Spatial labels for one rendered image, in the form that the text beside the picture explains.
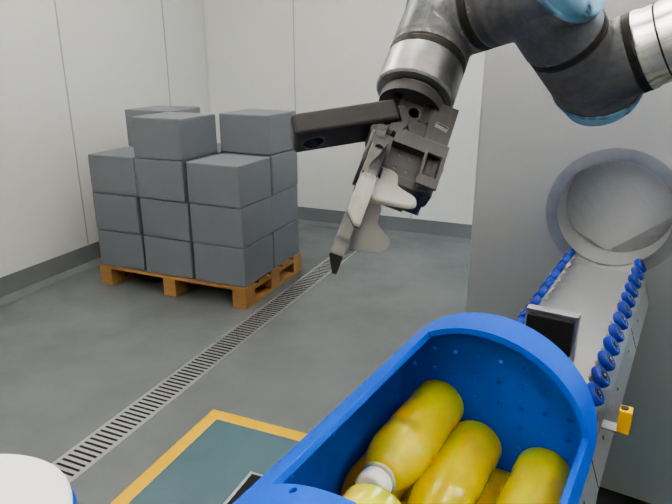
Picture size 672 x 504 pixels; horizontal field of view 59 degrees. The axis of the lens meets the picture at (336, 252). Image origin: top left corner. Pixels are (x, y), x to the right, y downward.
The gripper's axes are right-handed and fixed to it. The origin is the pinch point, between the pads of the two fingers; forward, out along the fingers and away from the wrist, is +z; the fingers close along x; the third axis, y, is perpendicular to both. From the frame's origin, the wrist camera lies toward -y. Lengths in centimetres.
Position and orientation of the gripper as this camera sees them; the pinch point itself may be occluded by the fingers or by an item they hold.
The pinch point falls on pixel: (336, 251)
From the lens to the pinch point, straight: 59.3
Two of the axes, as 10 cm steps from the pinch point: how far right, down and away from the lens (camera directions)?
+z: -3.3, 8.8, -3.4
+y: 9.3, 3.5, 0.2
